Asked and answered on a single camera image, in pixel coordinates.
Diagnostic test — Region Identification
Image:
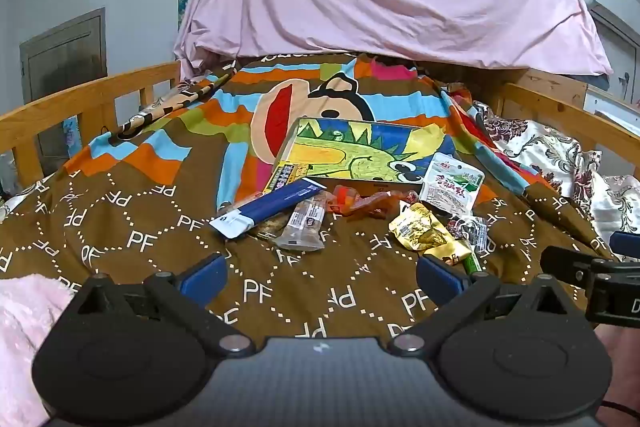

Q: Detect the yellow green snack packet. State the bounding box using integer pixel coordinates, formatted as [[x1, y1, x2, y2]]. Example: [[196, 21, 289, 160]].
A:
[[269, 161, 312, 194]]

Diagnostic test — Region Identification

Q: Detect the pink fuzzy blanket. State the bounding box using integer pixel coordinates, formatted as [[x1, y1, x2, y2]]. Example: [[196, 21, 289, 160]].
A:
[[0, 273, 81, 427]]

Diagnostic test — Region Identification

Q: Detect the clear brown snack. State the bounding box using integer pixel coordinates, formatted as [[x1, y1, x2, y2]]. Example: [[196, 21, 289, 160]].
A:
[[274, 196, 335, 253]]

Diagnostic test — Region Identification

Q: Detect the person's right forearm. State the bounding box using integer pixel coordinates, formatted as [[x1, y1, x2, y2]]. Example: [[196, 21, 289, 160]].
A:
[[595, 323, 640, 427]]

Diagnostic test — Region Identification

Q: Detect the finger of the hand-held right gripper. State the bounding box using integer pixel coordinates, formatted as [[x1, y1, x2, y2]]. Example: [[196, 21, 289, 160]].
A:
[[611, 231, 640, 260], [542, 245, 640, 289]]

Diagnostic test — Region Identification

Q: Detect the colourful drawing cardboard box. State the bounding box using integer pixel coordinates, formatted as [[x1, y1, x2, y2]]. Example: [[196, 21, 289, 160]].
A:
[[262, 117, 458, 198]]

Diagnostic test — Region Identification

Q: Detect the white floral quilt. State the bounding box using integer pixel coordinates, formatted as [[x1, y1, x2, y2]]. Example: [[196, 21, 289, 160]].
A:
[[472, 99, 640, 235]]

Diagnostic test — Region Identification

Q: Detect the grey door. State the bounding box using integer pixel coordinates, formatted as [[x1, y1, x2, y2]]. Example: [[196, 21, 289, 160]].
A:
[[19, 7, 107, 108]]

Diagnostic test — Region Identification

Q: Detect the gold foil snack packet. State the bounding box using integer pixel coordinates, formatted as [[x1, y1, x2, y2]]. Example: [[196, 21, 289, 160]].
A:
[[388, 202, 474, 266]]

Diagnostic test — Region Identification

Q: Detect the small dark snack packet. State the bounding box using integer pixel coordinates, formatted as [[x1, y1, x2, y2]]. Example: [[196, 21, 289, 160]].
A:
[[446, 215, 489, 256]]

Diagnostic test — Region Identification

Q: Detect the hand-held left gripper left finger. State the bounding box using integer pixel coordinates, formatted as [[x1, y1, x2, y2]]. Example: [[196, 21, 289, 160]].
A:
[[72, 253, 255, 353]]

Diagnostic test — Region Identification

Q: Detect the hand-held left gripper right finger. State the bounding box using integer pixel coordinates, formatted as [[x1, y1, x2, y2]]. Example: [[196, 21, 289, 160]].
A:
[[387, 254, 568, 353]]

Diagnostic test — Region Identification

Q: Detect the blue snack packet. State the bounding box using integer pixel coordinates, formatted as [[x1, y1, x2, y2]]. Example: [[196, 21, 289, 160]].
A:
[[209, 179, 327, 239]]

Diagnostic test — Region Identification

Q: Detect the white green snack pouch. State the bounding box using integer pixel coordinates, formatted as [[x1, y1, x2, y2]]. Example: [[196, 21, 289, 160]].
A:
[[419, 152, 486, 214]]

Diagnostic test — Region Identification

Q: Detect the orange snack packet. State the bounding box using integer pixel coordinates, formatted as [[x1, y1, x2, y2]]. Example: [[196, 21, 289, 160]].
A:
[[350, 189, 422, 221], [331, 184, 363, 214]]

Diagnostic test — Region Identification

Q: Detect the wooden bed rail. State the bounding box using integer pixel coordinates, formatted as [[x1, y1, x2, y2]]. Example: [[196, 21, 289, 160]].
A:
[[492, 82, 640, 142], [0, 61, 182, 202]]

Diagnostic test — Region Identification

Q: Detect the spotted beige bolster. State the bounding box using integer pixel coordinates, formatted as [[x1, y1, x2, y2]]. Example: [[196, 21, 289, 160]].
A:
[[116, 74, 232, 140]]

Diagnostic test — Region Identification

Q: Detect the brown cartoon printed blanket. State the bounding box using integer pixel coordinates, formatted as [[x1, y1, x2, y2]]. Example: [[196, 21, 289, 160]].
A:
[[0, 52, 621, 343]]

